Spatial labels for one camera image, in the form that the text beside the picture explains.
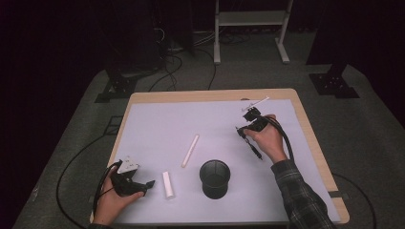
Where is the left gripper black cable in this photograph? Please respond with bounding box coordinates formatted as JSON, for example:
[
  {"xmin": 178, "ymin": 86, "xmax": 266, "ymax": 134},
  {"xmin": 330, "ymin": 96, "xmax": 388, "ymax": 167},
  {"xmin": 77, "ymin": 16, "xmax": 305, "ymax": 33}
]
[{"xmin": 92, "ymin": 159, "xmax": 123, "ymax": 219}]

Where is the person's right hand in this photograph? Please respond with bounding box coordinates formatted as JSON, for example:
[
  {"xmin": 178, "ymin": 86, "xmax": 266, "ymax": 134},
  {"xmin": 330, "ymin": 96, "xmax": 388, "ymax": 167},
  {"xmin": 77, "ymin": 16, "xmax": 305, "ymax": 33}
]
[{"xmin": 244, "ymin": 114, "xmax": 289, "ymax": 165}]

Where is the person's left hand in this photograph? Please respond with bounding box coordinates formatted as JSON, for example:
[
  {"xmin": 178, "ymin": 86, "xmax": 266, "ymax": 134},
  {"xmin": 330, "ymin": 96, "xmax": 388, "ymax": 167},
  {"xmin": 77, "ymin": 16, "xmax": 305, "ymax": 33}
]
[{"xmin": 92, "ymin": 168, "xmax": 145, "ymax": 226}]

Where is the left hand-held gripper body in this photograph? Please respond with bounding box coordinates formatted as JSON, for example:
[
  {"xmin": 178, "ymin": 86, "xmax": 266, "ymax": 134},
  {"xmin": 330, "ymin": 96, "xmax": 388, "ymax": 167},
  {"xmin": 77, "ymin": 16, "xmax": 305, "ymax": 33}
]
[{"xmin": 109, "ymin": 155, "xmax": 150, "ymax": 198}]

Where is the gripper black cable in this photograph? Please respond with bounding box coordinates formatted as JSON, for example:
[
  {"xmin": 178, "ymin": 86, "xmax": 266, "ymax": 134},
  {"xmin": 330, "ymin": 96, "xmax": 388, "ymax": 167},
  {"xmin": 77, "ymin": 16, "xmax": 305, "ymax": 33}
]
[
  {"xmin": 266, "ymin": 115, "xmax": 295, "ymax": 162},
  {"xmin": 92, "ymin": 159, "xmax": 123, "ymax": 219}
]

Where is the black stand base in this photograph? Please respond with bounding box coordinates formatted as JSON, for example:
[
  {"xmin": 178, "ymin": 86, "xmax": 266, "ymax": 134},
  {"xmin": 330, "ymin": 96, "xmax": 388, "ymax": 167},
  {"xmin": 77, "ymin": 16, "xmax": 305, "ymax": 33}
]
[
  {"xmin": 309, "ymin": 62, "xmax": 361, "ymax": 100},
  {"xmin": 94, "ymin": 68, "xmax": 139, "ymax": 104}
]

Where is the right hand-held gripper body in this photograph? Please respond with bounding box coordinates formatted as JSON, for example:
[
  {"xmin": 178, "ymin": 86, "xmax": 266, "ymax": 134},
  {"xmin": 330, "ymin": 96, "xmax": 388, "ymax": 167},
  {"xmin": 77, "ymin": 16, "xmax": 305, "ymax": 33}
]
[{"xmin": 241, "ymin": 95, "xmax": 271, "ymax": 133}]

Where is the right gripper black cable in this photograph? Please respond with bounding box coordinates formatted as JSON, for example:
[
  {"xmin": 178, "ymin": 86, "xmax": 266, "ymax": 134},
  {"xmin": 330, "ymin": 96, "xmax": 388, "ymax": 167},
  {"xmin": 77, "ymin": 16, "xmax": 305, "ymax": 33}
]
[{"xmin": 266, "ymin": 115, "xmax": 295, "ymax": 162}]

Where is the white table mat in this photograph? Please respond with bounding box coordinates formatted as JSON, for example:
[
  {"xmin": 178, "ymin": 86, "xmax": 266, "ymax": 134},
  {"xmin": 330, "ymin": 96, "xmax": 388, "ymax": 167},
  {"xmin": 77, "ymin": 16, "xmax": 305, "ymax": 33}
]
[{"xmin": 113, "ymin": 99, "xmax": 342, "ymax": 225}]

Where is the short white marker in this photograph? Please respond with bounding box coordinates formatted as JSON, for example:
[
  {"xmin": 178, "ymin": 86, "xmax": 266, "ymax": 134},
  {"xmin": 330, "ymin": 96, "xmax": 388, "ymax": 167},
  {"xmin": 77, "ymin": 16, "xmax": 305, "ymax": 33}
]
[{"xmin": 161, "ymin": 171, "xmax": 176, "ymax": 200}]

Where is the white metal stand frame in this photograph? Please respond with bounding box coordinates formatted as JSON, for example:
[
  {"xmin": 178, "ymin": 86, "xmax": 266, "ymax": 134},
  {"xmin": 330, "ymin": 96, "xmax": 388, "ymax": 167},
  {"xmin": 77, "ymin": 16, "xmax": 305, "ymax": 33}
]
[{"xmin": 213, "ymin": 0, "xmax": 295, "ymax": 66}]

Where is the black floor cable bundle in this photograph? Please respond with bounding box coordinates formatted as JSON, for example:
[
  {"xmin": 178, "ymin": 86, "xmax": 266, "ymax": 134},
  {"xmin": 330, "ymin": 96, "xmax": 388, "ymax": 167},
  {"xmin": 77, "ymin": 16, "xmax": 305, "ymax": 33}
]
[{"xmin": 147, "ymin": 27, "xmax": 218, "ymax": 93}]

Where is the black floor bracket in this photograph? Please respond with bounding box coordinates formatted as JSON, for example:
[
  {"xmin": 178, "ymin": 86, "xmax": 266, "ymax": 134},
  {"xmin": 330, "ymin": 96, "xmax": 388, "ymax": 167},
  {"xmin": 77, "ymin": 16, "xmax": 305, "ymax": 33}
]
[{"xmin": 104, "ymin": 115, "xmax": 124, "ymax": 136}]

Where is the long black floor cable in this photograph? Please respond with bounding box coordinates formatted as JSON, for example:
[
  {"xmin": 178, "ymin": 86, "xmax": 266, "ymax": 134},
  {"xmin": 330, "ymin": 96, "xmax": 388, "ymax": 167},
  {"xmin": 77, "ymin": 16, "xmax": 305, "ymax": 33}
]
[
  {"xmin": 331, "ymin": 172, "xmax": 378, "ymax": 229},
  {"xmin": 55, "ymin": 133, "xmax": 113, "ymax": 229}
]

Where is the black mesh pen holder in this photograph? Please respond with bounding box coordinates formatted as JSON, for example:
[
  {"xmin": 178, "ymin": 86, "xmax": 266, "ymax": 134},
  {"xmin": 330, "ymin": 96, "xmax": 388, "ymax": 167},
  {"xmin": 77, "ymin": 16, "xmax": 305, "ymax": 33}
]
[{"xmin": 199, "ymin": 159, "xmax": 232, "ymax": 200}]

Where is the long white pen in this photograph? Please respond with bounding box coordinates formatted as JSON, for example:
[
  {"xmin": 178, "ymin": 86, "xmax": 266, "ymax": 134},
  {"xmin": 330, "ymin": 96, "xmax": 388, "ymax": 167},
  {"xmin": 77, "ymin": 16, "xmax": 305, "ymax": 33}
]
[{"xmin": 181, "ymin": 134, "xmax": 201, "ymax": 169}]

